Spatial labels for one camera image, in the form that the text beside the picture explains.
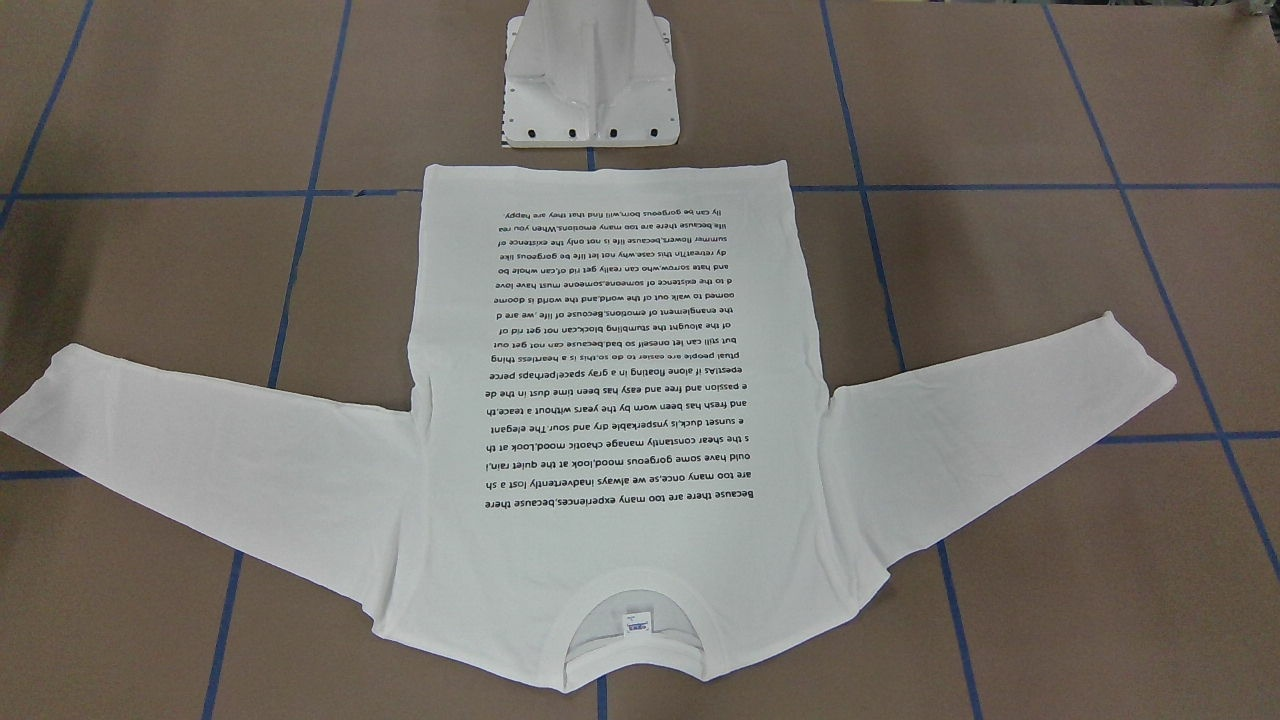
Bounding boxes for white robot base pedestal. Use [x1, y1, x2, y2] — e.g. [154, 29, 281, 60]
[502, 1, 680, 149]

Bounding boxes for white long-sleeve printed shirt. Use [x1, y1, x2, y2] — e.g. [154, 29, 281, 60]
[3, 161, 1176, 692]

